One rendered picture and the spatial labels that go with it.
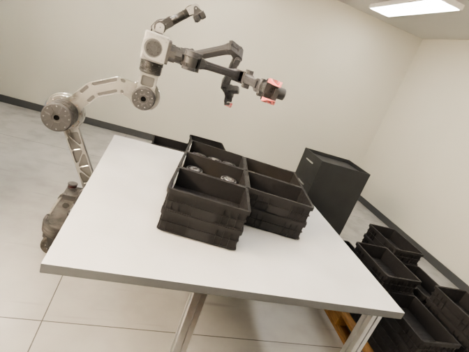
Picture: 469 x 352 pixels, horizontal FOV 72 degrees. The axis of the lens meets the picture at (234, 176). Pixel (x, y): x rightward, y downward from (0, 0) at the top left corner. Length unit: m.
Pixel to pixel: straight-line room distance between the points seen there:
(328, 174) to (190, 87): 2.54
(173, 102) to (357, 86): 2.99
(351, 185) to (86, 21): 3.92
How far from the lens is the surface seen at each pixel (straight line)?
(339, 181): 3.54
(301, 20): 5.29
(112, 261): 1.35
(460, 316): 2.59
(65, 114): 2.20
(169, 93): 5.00
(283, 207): 1.84
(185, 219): 1.51
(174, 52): 1.85
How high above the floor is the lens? 1.53
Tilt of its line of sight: 19 degrees down
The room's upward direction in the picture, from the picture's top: 20 degrees clockwise
